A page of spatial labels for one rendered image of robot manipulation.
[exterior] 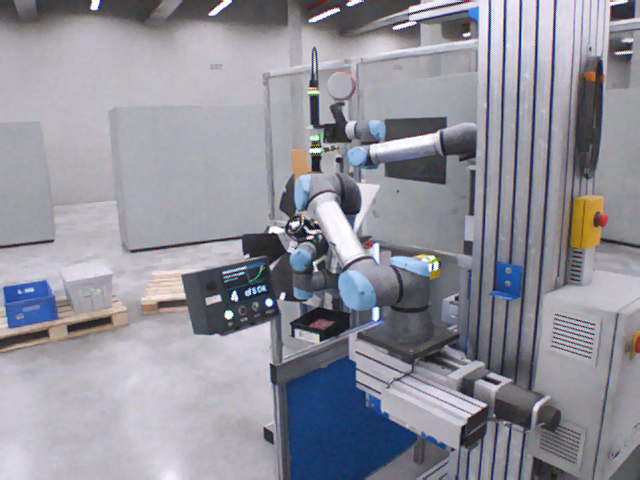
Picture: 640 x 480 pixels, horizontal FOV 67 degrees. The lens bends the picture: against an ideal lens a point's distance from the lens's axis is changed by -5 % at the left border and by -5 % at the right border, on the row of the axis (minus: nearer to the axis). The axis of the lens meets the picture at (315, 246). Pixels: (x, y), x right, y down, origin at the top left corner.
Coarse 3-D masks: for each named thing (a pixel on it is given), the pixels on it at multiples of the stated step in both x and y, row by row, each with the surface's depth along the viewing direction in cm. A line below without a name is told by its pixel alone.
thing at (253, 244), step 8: (248, 240) 250; (256, 240) 247; (264, 240) 245; (272, 240) 243; (280, 240) 241; (248, 248) 250; (256, 248) 247; (264, 248) 245; (272, 248) 243; (280, 248) 242; (256, 256) 248; (264, 256) 246; (272, 256) 244; (280, 256) 243
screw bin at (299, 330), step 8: (312, 312) 220; (320, 312) 224; (328, 312) 222; (336, 312) 219; (344, 312) 217; (296, 320) 210; (304, 320) 216; (312, 320) 221; (328, 320) 222; (336, 320) 220; (344, 320) 212; (296, 328) 206; (304, 328) 204; (312, 328) 201; (328, 328) 201; (336, 328) 207; (344, 328) 213; (296, 336) 207; (304, 336) 205; (312, 336) 202; (320, 336) 200; (328, 336) 202
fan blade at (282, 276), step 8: (288, 256) 228; (280, 264) 227; (288, 264) 227; (272, 272) 226; (280, 272) 225; (288, 272) 225; (280, 280) 223; (288, 280) 223; (280, 288) 222; (288, 288) 222; (280, 296) 220; (288, 296) 220
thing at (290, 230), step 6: (294, 216) 235; (300, 216) 233; (288, 222) 236; (300, 222) 230; (306, 222) 230; (312, 222) 235; (288, 228) 234; (294, 228) 231; (300, 228) 228; (312, 228) 232; (318, 228) 237; (288, 234) 231; (294, 234) 229; (300, 234) 229; (306, 234) 230; (294, 240) 234
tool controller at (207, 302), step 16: (192, 272) 148; (208, 272) 148; (224, 272) 151; (240, 272) 155; (256, 272) 158; (192, 288) 149; (208, 288) 146; (224, 288) 150; (240, 288) 154; (256, 288) 158; (272, 288) 162; (192, 304) 151; (208, 304) 147; (224, 304) 150; (240, 304) 153; (272, 304) 161; (192, 320) 153; (208, 320) 146; (224, 320) 149; (240, 320) 153
